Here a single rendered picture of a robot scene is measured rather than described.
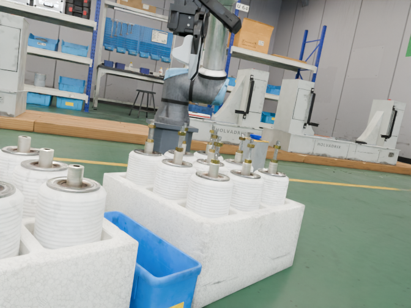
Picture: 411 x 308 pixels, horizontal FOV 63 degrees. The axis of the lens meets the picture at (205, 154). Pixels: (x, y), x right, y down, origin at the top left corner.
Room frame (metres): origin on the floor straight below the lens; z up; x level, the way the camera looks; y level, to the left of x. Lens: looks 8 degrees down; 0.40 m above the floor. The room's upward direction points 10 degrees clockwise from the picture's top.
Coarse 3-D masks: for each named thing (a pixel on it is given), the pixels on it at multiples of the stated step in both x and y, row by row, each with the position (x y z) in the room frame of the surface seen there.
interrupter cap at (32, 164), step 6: (24, 162) 0.56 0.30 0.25; (30, 162) 0.56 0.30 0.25; (36, 162) 0.58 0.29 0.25; (54, 162) 0.59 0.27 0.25; (60, 162) 0.60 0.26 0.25; (30, 168) 0.53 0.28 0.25; (36, 168) 0.53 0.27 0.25; (42, 168) 0.54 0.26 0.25; (48, 168) 0.54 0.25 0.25; (54, 168) 0.55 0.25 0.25; (60, 168) 0.56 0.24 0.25; (66, 168) 0.57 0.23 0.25
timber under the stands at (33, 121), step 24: (0, 120) 2.33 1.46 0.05; (24, 120) 2.39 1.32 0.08; (48, 120) 2.58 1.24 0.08; (72, 120) 2.88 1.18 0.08; (96, 120) 3.21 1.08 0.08; (144, 144) 2.72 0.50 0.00; (192, 144) 2.87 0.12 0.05; (360, 168) 3.58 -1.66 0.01; (384, 168) 3.71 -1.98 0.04; (408, 168) 3.85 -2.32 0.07
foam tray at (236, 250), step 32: (128, 192) 0.79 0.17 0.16; (160, 224) 0.70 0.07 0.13; (192, 224) 0.63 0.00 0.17; (224, 224) 0.64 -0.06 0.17; (256, 224) 0.73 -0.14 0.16; (288, 224) 0.84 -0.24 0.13; (192, 256) 0.62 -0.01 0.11; (224, 256) 0.66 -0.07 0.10; (256, 256) 0.75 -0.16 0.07; (288, 256) 0.87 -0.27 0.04; (224, 288) 0.67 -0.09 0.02
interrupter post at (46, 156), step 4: (40, 148) 0.56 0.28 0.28; (44, 148) 0.57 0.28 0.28; (48, 148) 0.57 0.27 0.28; (40, 152) 0.56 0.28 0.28; (44, 152) 0.56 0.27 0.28; (48, 152) 0.56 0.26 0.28; (52, 152) 0.56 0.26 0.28; (40, 156) 0.56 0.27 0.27; (44, 156) 0.56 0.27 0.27; (48, 156) 0.56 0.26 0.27; (52, 156) 0.57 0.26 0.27; (40, 160) 0.56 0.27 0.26; (44, 160) 0.56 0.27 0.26; (48, 160) 0.56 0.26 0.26; (52, 160) 0.57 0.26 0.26; (40, 164) 0.56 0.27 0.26; (44, 164) 0.56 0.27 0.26; (48, 164) 0.56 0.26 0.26; (52, 164) 0.57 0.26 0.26
